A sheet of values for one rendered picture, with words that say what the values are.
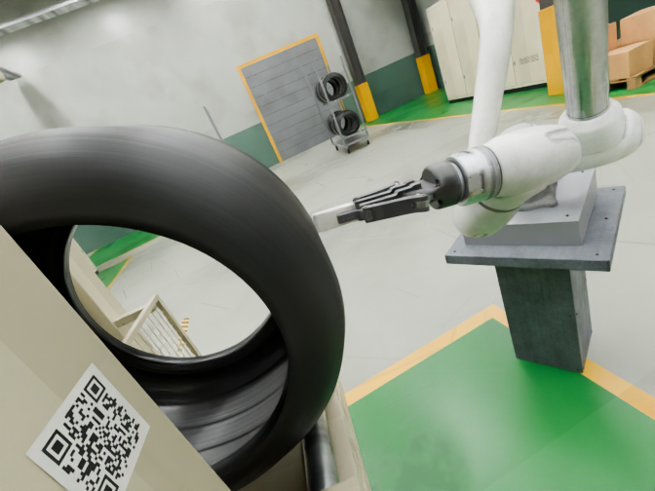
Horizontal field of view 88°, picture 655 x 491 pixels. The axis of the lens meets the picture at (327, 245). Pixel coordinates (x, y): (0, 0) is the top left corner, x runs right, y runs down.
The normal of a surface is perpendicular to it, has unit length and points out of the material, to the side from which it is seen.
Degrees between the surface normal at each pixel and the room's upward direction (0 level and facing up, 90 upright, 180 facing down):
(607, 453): 0
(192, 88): 90
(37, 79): 90
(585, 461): 0
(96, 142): 49
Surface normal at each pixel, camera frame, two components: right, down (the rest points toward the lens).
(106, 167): 0.20, -0.46
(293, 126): 0.30, 0.28
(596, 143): -0.21, 0.77
